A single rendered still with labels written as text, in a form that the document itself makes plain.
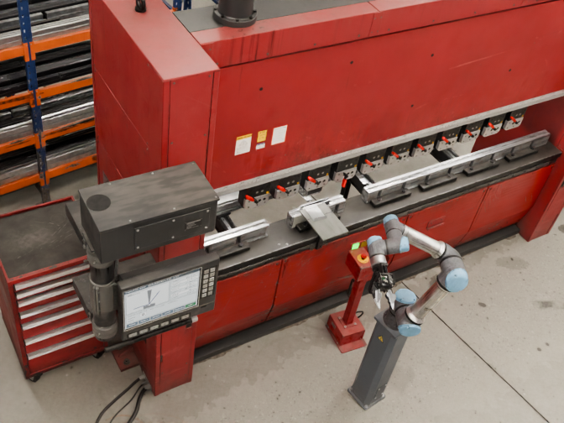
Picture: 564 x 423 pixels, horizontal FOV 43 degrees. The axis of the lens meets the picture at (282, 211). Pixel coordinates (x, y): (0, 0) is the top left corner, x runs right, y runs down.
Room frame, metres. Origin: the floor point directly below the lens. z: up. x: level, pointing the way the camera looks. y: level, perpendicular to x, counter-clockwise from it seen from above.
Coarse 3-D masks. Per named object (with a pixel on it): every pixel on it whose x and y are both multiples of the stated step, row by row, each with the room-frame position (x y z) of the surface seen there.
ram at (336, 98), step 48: (336, 48) 3.09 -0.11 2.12; (384, 48) 3.29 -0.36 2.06; (432, 48) 3.50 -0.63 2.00; (480, 48) 3.74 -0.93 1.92; (528, 48) 4.01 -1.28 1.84; (240, 96) 2.78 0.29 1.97; (288, 96) 2.95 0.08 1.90; (336, 96) 3.13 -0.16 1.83; (384, 96) 3.35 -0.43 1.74; (432, 96) 3.58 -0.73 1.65; (480, 96) 3.84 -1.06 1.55; (528, 96) 4.14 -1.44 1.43; (288, 144) 2.98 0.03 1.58; (336, 144) 3.18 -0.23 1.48; (384, 144) 3.42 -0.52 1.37
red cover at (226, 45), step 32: (384, 0) 3.32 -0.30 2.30; (416, 0) 3.39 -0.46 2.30; (448, 0) 3.48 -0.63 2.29; (480, 0) 3.63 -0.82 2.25; (512, 0) 3.79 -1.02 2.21; (544, 0) 3.96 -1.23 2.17; (192, 32) 2.69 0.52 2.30; (224, 32) 2.74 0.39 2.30; (256, 32) 2.79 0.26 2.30; (288, 32) 2.89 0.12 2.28; (320, 32) 3.00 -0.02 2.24; (352, 32) 3.12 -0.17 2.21; (384, 32) 3.25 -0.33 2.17; (224, 64) 2.69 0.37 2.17
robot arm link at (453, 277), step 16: (448, 256) 2.57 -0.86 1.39; (448, 272) 2.48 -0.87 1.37; (464, 272) 2.49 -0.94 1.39; (432, 288) 2.49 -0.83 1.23; (448, 288) 2.43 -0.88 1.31; (464, 288) 2.45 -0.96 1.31; (416, 304) 2.48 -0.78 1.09; (432, 304) 2.45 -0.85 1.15; (400, 320) 2.46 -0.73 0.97; (416, 320) 2.44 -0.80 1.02
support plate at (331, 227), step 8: (320, 208) 3.16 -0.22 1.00; (328, 208) 3.18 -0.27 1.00; (304, 216) 3.07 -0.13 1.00; (328, 216) 3.11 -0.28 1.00; (312, 224) 3.02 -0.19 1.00; (320, 224) 3.03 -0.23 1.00; (328, 224) 3.04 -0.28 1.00; (336, 224) 3.06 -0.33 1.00; (320, 232) 2.96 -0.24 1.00; (328, 232) 2.97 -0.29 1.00; (336, 232) 2.99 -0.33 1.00; (344, 232) 3.00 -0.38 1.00
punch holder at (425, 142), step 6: (420, 138) 3.59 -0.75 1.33; (426, 138) 3.63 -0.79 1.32; (432, 138) 3.66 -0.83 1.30; (414, 144) 3.60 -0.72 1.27; (420, 144) 3.61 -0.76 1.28; (426, 144) 3.64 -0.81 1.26; (432, 144) 3.67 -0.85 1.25; (414, 150) 3.59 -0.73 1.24; (420, 150) 3.61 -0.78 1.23; (414, 156) 3.59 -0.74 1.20; (420, 156) 3.62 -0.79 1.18
